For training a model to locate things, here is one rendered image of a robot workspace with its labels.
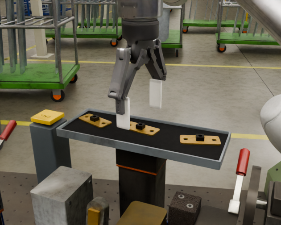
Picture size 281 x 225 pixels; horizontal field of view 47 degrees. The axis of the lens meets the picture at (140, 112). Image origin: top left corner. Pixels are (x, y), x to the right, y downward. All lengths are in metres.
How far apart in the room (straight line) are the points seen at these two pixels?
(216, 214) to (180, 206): 0.07
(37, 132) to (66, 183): 0.23
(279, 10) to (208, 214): 0.68
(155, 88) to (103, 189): 0.67
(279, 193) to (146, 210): 0.24
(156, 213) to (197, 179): 2.04
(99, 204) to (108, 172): 2.11
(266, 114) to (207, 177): 1.70
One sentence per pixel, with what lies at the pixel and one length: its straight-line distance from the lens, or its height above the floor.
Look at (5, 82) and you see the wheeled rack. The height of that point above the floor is 0.27.
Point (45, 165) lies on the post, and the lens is 0.88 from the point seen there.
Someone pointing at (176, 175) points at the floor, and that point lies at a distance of 2.67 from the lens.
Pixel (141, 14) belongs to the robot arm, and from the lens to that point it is 0.62.
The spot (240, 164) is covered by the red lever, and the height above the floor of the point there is 1.14.
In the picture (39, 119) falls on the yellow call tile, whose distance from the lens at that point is 0.83.
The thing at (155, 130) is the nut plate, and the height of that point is 1.16.
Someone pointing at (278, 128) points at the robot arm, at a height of 1.07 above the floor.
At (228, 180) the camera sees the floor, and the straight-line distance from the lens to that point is 2.69.
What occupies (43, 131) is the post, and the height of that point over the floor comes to 1.13.
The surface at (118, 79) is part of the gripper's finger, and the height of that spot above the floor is 1.30.
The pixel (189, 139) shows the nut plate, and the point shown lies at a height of 1.16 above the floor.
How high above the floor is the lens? 1.48
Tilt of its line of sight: 23 degrees down
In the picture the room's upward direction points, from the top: straight up
